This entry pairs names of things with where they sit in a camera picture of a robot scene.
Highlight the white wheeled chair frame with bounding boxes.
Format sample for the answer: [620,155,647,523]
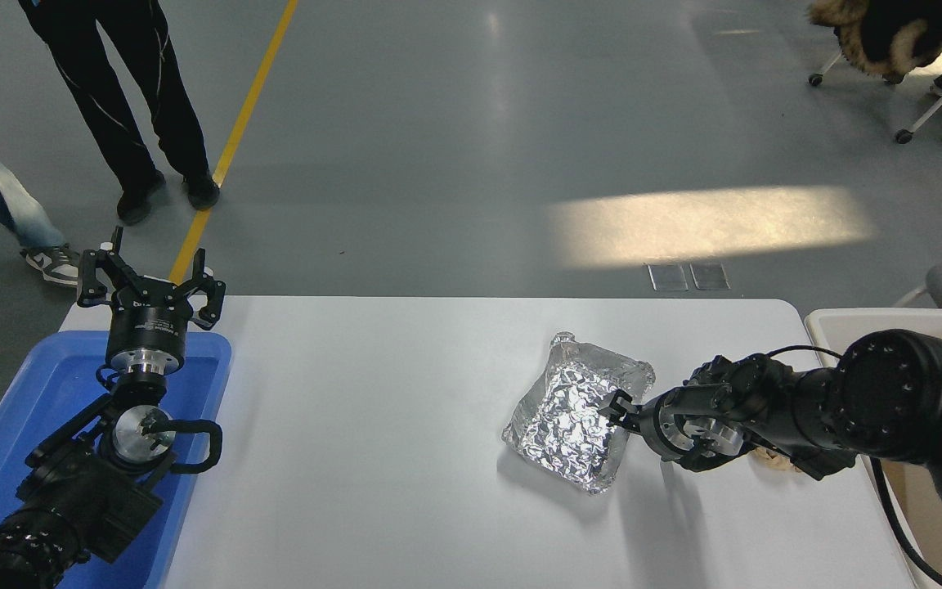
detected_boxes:
[808,47,942,145]

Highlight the blue plastic tray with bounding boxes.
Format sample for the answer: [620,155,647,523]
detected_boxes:
[0,330,233,589]

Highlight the foil tray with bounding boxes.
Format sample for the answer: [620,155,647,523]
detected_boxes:
[501,331,657,495]

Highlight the standing person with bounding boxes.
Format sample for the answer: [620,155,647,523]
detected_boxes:
[17,0,221,226]

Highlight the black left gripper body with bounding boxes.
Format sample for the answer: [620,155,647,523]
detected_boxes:
[107,283,195,361]

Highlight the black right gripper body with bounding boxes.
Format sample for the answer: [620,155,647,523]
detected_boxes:
[633,391,672,461]

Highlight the large pale bin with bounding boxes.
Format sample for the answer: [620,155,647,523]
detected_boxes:
[804,308,942,589]

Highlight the crumpled tan paper ball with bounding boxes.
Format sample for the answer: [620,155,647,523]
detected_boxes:
[751,446,803,473]

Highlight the person on wheeled chair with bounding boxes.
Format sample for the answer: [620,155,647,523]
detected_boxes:
[806,0,942,83]

